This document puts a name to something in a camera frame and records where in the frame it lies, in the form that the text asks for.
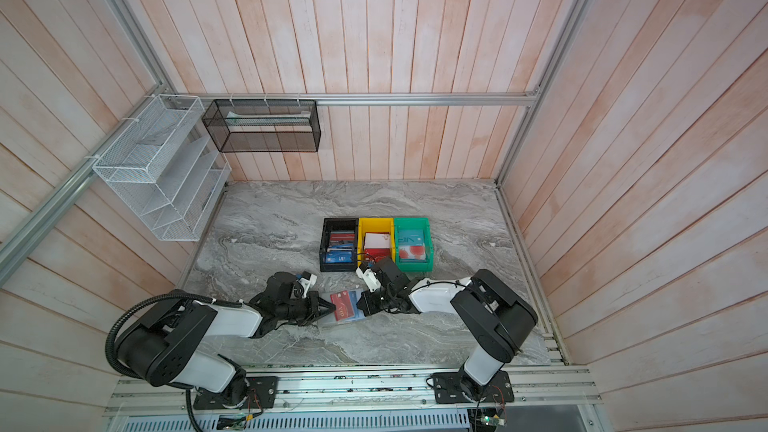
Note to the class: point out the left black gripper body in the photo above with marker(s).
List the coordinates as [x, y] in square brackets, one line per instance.
[298, 308]

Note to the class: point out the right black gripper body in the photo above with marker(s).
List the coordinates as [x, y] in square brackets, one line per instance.
[378, 300]

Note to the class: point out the red credit card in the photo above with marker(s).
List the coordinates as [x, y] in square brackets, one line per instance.
[344, 309]

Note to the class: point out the grey card holder wallet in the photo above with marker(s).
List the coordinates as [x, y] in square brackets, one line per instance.
[329, 320]

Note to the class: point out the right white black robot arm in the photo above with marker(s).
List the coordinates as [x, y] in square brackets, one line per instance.
[498, 318]

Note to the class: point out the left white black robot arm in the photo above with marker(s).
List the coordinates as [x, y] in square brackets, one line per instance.
[158, 339]

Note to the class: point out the red card in yellow bin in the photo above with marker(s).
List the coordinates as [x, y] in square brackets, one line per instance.
[376, 254]

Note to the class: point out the card with red circle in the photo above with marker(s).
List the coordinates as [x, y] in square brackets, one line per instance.
[413, 253]

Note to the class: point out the blue card in black bin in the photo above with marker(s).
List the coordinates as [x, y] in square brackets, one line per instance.
[338, 257]

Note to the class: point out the white card in yellow bin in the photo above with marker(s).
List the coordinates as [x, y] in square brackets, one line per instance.
[377, 240]

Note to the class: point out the red card in black bin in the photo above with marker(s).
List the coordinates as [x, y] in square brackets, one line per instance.
[341, 237]

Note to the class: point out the green plastic bin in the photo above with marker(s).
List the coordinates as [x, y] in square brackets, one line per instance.
[415, 223]

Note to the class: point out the black plastic bin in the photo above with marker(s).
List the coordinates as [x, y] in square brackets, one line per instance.
[338, 224]

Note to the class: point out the yellow plastic bin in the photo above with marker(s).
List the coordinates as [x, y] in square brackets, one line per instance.
[375, 225]

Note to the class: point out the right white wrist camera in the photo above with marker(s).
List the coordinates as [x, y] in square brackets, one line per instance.
[370, 279]

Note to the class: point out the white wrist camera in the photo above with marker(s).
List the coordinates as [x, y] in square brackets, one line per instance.
[302, 285]
[370, 279]

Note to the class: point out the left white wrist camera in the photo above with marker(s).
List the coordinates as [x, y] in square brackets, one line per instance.
[302, 285]

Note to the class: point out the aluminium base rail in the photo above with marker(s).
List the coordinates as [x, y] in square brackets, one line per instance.
[321, 389]

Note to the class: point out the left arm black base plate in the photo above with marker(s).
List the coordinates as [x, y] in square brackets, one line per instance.
[246, 392]

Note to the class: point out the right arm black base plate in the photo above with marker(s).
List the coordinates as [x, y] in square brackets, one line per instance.
[457, 387]

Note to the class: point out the white wire mesh shelf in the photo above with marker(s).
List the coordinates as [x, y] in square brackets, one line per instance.
[165, 169]

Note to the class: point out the black wire mesh basket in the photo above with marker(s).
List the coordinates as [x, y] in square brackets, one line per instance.
[263, 125]

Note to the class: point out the horizontal aluminium wall rail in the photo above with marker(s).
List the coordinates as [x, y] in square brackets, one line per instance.
[389, 99]

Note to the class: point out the left aluminium wall rail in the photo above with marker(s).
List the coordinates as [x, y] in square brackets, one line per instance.
[29, 234]

